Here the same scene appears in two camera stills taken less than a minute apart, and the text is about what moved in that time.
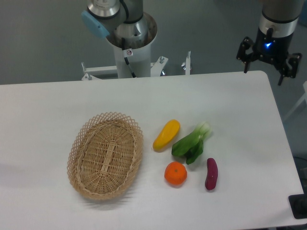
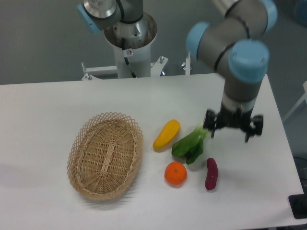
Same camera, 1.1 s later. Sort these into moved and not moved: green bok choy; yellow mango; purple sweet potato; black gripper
Moved: black gripper
Not moved: yellow mango; green bok choy; purple sweet potato
